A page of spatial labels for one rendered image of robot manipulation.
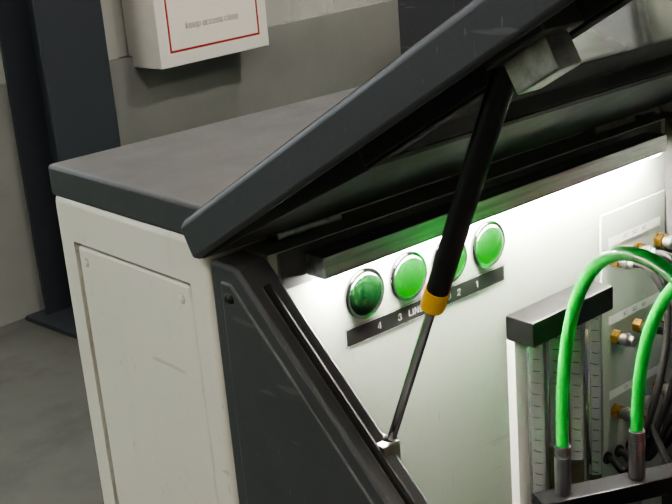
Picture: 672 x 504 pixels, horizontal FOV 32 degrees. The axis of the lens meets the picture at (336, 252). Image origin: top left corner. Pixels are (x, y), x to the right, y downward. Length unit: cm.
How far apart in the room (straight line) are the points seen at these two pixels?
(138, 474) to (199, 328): 27
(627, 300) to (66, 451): 280
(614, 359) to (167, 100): 425
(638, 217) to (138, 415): 64
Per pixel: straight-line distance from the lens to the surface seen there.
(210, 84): 574
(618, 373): 152
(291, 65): 609
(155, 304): 118
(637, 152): 141
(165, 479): 128
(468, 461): 134
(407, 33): 509
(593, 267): 117
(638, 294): 152
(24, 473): 397
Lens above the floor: 179
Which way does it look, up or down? 19 degrees down
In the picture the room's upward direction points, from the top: 5 degrees counter-clockwise
